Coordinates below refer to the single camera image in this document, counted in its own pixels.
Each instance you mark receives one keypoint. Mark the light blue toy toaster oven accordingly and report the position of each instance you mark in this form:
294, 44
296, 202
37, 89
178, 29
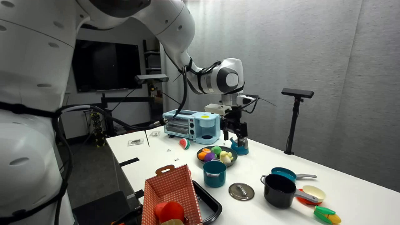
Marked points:
183, 126

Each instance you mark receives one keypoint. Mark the red toy saucer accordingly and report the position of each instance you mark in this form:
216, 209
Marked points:
304, 203

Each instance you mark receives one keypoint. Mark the small paper label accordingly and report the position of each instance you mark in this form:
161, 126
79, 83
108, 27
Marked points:
137, 143

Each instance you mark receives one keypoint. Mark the blue toy frying pan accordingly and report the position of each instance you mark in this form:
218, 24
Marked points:
283, 172

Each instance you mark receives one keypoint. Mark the black stereo camera bar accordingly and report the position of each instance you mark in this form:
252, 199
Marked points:
298, 93

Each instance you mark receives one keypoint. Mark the green toy fruit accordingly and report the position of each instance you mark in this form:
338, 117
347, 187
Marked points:
217, 151

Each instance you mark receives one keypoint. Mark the red plastic dish rack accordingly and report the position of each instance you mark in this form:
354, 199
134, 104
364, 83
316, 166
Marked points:
171, 188

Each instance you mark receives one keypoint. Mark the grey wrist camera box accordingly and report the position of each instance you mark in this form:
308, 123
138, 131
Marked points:
217, 109

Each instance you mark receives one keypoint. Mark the purple toy fruit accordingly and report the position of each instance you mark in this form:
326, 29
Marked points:
209, 158

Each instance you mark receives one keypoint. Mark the grey round pot lid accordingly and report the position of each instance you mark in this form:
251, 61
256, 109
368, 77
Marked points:
248, 193

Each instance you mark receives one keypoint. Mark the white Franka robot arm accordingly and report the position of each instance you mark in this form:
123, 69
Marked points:
33, 63

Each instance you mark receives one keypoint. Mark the black metal stand frame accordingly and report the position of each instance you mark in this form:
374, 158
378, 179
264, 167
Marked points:
126, 101

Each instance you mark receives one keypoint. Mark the cream toy bowl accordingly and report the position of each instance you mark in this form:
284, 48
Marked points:
314, 193

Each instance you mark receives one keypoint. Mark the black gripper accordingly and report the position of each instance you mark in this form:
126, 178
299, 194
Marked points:
233, 119

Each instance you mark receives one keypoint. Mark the black tape strip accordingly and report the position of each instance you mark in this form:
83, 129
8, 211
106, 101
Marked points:
131, 162

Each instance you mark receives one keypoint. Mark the bowl of toy fruit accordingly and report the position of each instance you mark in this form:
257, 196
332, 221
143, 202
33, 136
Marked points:
234, 158

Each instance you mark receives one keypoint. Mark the orange toy fruit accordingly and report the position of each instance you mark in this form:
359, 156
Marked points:
203, 156

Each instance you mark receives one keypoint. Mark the black toy pot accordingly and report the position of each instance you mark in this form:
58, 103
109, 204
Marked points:
278, 194

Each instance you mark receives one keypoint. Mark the green yellow toy corn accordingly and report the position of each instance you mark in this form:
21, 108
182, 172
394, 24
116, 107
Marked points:
326, 214

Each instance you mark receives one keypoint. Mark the black camera tripod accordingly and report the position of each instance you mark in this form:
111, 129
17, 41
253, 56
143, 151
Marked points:
294, 126

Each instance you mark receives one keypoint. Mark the red toy tomato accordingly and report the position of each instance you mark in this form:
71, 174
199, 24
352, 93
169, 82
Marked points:
169, 212

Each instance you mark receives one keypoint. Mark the black wall monitor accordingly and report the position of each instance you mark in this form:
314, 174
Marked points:
104, 67

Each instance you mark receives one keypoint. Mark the blue toy pot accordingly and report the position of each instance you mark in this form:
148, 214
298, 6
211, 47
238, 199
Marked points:
214, 177

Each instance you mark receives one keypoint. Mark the blue toy kettle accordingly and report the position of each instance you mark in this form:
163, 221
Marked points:
239, 151

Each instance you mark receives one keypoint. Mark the black baking tray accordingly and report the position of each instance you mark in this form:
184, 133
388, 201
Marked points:
208, 204

